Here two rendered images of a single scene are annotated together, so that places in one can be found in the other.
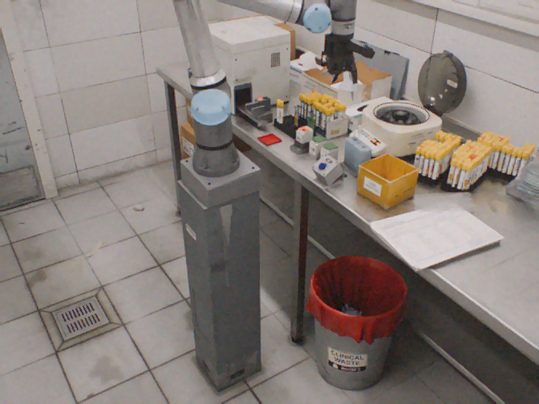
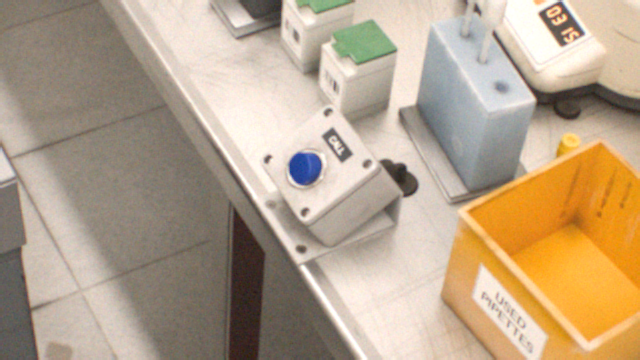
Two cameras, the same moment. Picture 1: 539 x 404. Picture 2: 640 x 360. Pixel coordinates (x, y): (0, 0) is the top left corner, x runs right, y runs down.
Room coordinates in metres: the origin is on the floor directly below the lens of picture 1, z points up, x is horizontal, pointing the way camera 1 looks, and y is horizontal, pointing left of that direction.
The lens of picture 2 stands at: (0.93, -0.16, 1.64)
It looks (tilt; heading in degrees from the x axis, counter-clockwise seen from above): 49 degrees down; 358
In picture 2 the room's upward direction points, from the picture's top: 6 degrees clockwise
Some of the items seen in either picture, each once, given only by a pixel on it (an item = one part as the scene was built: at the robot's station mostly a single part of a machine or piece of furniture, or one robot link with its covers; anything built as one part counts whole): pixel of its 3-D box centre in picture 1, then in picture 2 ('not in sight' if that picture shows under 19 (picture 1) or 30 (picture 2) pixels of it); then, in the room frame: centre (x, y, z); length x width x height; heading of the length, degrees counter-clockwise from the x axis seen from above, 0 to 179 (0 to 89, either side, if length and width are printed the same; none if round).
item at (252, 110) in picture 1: (252, 109); not in sight; (2.04, 0.07, 0.92); 0.21 x 0.07 x 0.05; 33
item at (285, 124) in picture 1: (294, 117); not in sight; (1.94, -0.10, 0.93); 0.17 x 0.09 x 0.11; 33
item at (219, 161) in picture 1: (215, 151); not in sight; (1.54, 0.17, 1.00); 0.15 x 0.15 x 0.10
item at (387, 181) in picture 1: (387, 180); (578, 279); (1.48, -0.37, 0.93); 0.13 x 0.13 x 0.10; 37
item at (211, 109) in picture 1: (212, 116); not in sight; (1.54, 0.17, 1.12); 0.13 x 0.12 x 0.14; 4
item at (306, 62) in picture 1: (307, 66); not in sight; (2.48, -0.18, 0.94); 0.22 x 0.12 x 0.13; 37
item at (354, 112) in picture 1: (370, 113); not in sight; (2.00, -0.40, 0.92); 0.24 x 0.12 x 0.10; 123
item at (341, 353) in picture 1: (353, 324); not in sight; (1.55, -0.33, 0.22); 0.38 x 0.37 x 0.44; 33
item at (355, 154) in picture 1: (357, 156); (471, 106); (1.64, -0.30, 0.93); 0.10 x 0.07 x 0.10; 25
